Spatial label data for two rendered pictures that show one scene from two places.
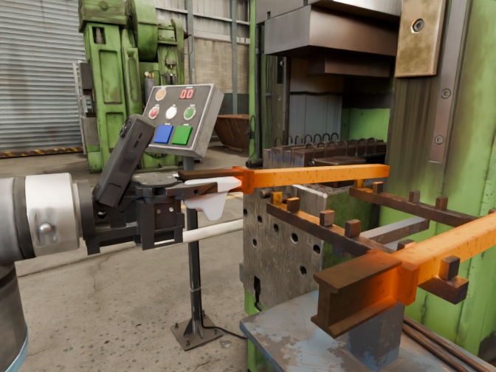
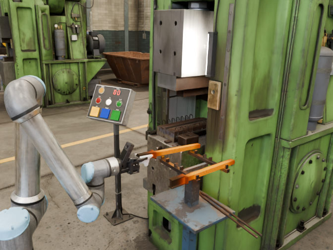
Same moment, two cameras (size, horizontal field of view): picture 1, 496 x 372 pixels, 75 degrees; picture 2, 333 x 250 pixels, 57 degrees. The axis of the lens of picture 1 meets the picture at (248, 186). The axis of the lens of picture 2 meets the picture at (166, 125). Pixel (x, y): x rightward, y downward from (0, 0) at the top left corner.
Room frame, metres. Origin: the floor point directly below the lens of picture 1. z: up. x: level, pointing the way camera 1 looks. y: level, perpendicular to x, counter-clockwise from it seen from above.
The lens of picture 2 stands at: (-1.06, 0.10, 1.67)
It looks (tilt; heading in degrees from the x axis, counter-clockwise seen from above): 18 degrees down; 354
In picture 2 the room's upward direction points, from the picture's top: 2 degrees clockwise
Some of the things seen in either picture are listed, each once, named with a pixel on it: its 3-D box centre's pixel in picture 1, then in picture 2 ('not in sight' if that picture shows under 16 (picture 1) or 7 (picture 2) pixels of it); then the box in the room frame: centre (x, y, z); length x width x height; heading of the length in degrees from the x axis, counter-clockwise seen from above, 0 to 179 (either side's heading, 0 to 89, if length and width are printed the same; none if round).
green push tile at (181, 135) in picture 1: (182, 135); (116, 115); (1.24, 0.25, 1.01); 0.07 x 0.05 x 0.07; 57
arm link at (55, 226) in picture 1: (57, 213); (112, 166); (0.35, 0.22, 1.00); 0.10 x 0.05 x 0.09; 30
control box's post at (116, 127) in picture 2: (192, 232); (117, 162); (1.40, 0.26, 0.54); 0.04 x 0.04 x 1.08; 32
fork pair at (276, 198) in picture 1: (330, 192); (179, 154); (0.57, -0.15, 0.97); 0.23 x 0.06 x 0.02; 121
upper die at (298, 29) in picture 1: (337, 40); (190, 79); (1.09, -0.28, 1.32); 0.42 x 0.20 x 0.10; 122
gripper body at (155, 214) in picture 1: (133, 209); (127, 164); (0.39, 0.15, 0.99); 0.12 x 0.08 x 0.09; 121
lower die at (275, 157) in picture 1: (330, 154); (187, 127); (1.09, -0.28, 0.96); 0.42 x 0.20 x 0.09; 122
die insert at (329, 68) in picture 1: (350, 66); (195, 90); (1.09, -0.33, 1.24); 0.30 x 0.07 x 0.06; 122
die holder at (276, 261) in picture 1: (339, 232); (192, 162); (1.04, -0.32, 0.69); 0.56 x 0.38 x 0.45; 122
